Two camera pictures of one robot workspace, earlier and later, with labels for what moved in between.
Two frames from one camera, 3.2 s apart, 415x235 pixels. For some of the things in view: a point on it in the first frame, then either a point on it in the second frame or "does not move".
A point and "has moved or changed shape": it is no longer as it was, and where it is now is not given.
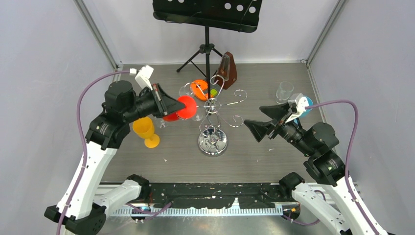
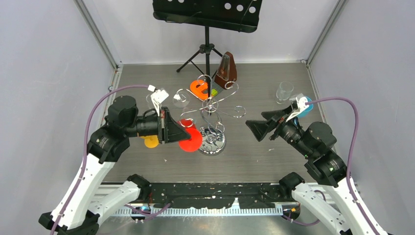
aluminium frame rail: [144, 210] does not move
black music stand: [241, 15] does not move
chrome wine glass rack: [212, 141] has moved or changed shape
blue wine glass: [307, 111] does not move
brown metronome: [226, 75] does not move
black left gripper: [160, 98] to [166, 125]
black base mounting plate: [260, 195] does not move
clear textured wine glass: [283, 92] does not move
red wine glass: [186, 113] to [188, 120]
